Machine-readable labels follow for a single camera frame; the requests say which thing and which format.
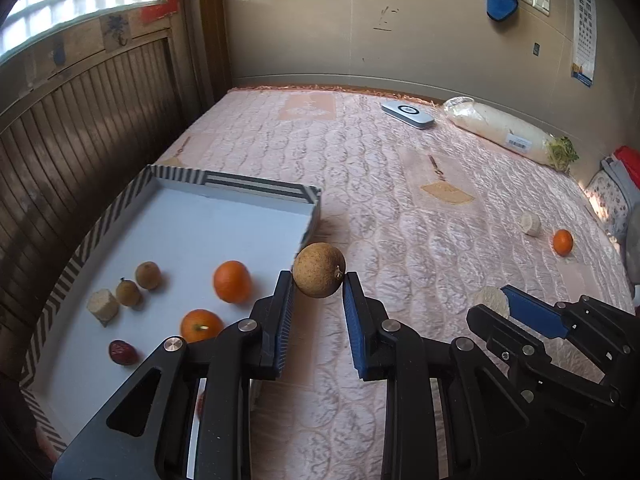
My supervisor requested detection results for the small orange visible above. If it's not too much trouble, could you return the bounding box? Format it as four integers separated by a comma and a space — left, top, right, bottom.
552, 229, 574, 257

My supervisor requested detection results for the round brown longan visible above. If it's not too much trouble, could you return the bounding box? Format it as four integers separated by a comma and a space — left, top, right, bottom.
292, 242, 346, 299

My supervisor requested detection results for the round foam net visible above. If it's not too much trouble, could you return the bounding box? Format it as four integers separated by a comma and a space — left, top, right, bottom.
472, 286, 511, 318

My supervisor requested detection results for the wall eye chart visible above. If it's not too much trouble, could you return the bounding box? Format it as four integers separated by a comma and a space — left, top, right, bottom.
570, 0, 597, 88

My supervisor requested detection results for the striped cardboard box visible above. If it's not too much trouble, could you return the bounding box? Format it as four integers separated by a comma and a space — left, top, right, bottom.
19, 164, 322, 480

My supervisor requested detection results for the floral pillow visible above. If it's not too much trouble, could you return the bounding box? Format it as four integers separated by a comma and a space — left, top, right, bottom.
582, 167, 633, 241

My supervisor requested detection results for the small brown longan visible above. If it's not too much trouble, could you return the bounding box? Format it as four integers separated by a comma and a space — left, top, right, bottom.
135, 261, 162, 291

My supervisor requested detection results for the smooth orange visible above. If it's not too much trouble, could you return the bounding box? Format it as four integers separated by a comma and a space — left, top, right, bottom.
213, 260, 252, 304

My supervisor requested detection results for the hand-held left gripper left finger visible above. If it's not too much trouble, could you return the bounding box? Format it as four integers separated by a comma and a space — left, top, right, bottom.
51, 270, 296, 480

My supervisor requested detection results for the small red jujube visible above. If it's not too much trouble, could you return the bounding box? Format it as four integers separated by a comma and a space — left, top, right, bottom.
109, 340, 138, 367

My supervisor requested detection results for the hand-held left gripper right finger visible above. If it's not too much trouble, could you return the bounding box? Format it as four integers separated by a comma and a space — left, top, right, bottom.
342, 271, 552, 480

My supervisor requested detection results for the brown longan with stem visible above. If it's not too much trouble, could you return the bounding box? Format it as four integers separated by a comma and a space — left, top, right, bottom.
115, 277, 143, 307

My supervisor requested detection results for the plastic-wrapped white radish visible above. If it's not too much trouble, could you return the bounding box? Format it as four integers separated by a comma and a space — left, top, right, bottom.
444, 96, 580, 173

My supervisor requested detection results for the orange with stem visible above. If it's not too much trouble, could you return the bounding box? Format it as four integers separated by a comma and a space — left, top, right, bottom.
180, 309, 225, 345

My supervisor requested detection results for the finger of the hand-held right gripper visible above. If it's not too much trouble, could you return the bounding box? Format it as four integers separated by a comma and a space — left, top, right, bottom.
466, 304, 626, 408
501, 285, 640, 356

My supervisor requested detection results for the white flat device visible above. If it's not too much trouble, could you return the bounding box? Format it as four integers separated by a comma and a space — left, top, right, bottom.
381, 100, 436, 129

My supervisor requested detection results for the grey cloth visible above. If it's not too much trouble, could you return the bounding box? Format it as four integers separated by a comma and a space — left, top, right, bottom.
600, 156, 640, 201

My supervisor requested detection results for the red cloth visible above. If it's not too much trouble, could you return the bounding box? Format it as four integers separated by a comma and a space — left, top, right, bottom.
614, 146, 640, 186

